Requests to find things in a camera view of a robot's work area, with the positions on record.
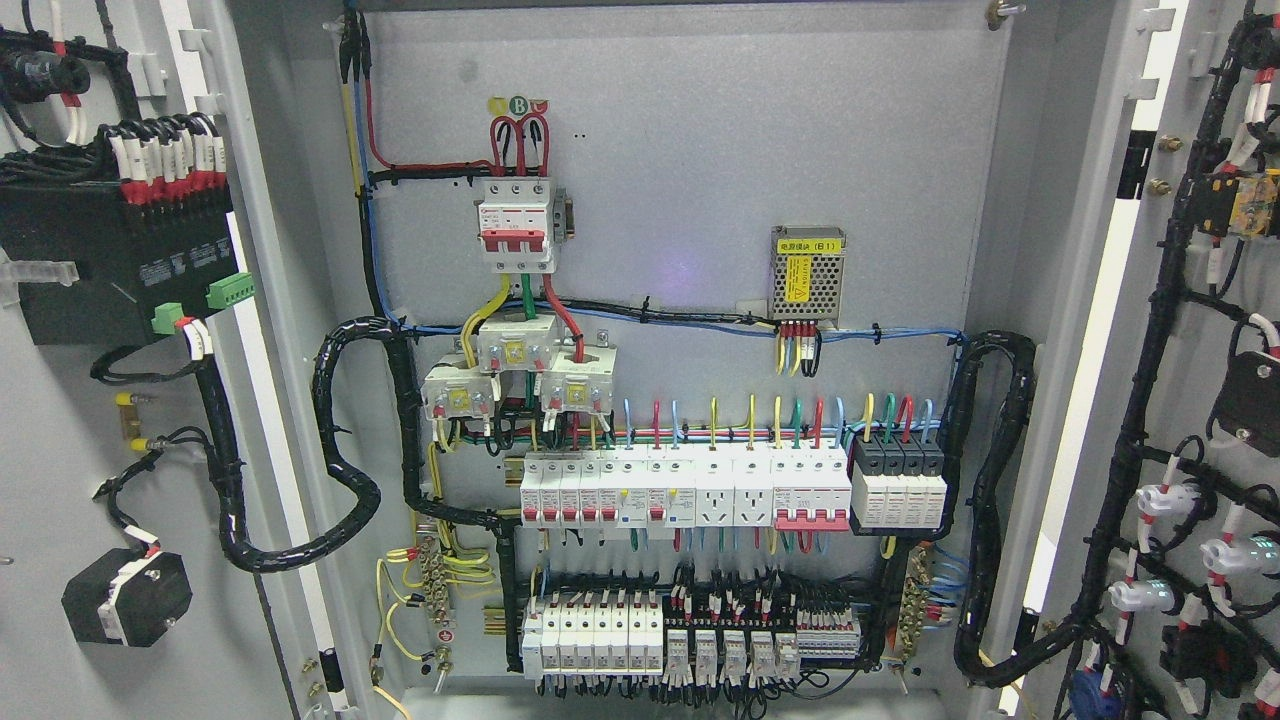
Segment grey cabinet door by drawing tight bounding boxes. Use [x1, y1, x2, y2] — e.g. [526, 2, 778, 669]
[1, 1, 378, 719]
[1038, 1, 1277, 719]

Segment red three pole main breaker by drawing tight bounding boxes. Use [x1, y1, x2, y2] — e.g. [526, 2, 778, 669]
[477, 177, 570, 274]

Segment perforated metal power supply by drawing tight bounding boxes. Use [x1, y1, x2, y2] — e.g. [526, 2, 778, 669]
[767, 225, 847, 323]

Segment white socket breaker row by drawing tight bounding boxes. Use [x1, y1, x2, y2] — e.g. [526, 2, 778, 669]
[518, 443, 852, 539]

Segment black surge protector modules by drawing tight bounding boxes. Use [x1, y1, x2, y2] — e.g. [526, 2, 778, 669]
[850, 433, 948, 536]

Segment black digital power meter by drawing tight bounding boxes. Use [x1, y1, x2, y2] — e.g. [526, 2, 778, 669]
[1, 181, 256, 346]

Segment black cable conduit right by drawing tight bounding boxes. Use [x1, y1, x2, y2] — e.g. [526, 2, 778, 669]
[940, 331, 1085, 689]

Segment black cable conduit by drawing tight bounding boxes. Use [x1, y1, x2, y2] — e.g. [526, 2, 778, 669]
[940, 331, 1085, 689]
[195, 316, 526, 673]

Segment black cable conduit left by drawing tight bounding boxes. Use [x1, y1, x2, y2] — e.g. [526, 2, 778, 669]
[195, 316, 526, 673]

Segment white rotary selector switch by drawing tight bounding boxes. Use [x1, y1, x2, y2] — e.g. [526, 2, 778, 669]
[61, 548, 193, 647]

